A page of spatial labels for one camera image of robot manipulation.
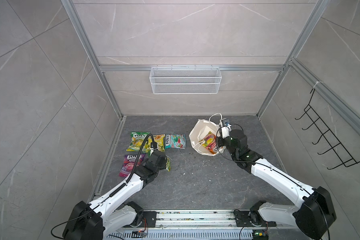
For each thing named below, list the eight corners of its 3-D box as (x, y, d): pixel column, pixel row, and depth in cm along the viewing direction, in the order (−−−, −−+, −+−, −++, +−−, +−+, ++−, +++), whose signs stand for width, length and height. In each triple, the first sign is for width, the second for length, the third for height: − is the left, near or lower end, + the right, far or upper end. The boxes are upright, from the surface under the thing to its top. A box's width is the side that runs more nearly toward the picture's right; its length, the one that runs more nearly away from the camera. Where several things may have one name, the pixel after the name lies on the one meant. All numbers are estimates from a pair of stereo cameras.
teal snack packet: (164, 149, 102) (164, 146, 99) (165, 137, 109) (165, 134, 106) (186, 149, 102) (186, 146, 99) (186, 137, 109) (186, 134, 106)
